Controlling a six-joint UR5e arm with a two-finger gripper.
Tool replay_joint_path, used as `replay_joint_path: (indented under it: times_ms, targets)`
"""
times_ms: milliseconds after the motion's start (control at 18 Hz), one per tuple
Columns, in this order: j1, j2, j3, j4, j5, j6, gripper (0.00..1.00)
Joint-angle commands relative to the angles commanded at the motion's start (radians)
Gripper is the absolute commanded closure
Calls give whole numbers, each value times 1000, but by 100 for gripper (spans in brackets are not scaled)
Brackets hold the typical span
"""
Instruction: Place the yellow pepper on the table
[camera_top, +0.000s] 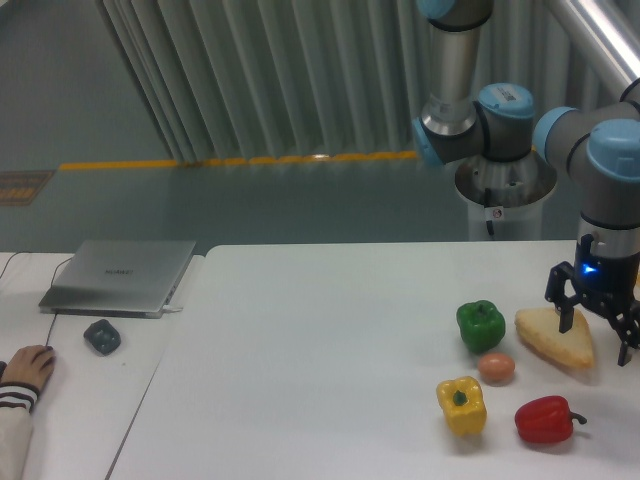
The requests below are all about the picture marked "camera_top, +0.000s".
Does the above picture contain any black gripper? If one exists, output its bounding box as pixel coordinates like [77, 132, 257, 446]
[545, 233, 639, 367]

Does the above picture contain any yellow bell pepper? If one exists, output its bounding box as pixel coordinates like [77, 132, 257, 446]
[436, 376, 487, 436]

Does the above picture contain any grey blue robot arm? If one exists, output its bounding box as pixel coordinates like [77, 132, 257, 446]
[412, 1, 639, 363]

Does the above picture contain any striped sleeve forearm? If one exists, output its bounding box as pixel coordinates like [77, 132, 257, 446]
[1, 380, 40, 479]

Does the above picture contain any green bell pepper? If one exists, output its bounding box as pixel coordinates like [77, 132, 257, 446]
[456, 300, 506, 354]

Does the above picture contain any red bell pepper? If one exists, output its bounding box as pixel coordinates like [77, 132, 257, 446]
[514, 395, 587, 444]

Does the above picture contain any person's hand on mouse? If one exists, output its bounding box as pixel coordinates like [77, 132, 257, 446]
[1, 345, 53, 394]

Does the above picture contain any triangular toast slice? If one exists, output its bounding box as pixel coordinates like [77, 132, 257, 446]
[514, 307, 595, 370]

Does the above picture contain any brown egg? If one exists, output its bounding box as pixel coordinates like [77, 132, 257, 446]
[477, 353, 515, 384]

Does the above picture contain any white usb dongle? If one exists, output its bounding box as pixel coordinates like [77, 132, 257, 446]
[163, 305, 183, 314]

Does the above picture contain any pale pleated curtain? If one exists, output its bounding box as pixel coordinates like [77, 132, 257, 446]
[100, 1, 639, 164]

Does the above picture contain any silver laptop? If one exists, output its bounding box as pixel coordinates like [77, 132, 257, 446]
[39, 240, 196, 318]

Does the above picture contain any dark grey small device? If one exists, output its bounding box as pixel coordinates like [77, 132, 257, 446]
[83, 319, 121, 356]

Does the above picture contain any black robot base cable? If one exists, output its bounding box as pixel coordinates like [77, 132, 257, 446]
[482, 187, 496, 239]

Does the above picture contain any black laptop cable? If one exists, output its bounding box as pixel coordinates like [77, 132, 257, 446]
[0, 251, 76, 349]

